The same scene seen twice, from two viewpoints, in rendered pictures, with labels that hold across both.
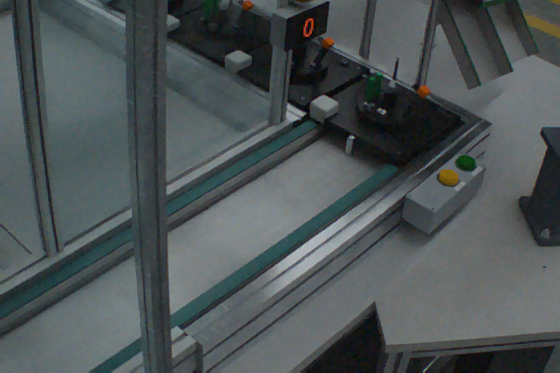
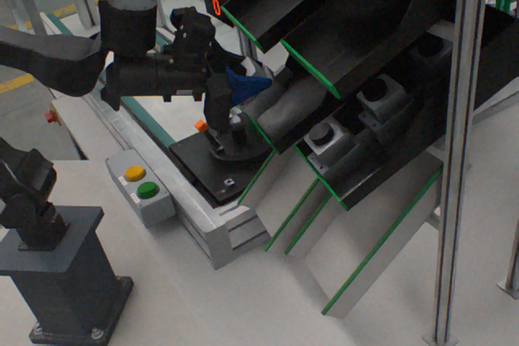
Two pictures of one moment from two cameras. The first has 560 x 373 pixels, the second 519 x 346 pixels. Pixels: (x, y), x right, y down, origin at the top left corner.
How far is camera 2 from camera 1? 2.20 m
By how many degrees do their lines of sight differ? 85
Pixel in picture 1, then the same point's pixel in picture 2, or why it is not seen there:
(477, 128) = (200, 216)
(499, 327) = not seen: hidden behind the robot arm
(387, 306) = (80, 164)
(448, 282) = (77, 200)
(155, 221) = not seen: outside the picture
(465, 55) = (263, 170)
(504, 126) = (274, 319)
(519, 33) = (364, 284)
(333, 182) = (190, 130)
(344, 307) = (93, 146)
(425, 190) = (130, 158)
